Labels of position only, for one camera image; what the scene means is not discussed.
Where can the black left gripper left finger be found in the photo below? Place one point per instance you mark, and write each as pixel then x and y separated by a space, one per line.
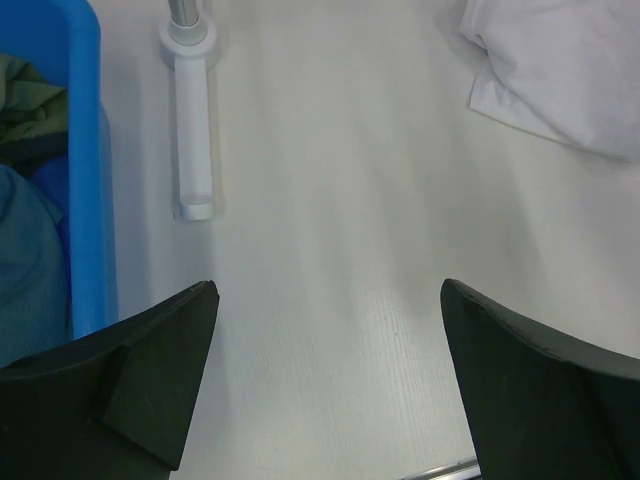
pixel 115 404

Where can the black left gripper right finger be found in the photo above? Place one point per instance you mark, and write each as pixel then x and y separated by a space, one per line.
pixel 540 404

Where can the white navy-trimmed tank top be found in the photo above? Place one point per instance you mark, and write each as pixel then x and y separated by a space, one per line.
pixel 567 71

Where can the teal blue garment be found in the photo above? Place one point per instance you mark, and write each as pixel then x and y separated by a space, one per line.
pixel 34 281

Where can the olive green garment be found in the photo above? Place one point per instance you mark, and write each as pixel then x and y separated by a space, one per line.
pixel 34 115

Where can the blue plastic bin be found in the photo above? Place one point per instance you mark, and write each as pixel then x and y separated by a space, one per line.
pixel 62 40

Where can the white garment rack with rail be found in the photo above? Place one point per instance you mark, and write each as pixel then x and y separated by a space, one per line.
pixel 189 44

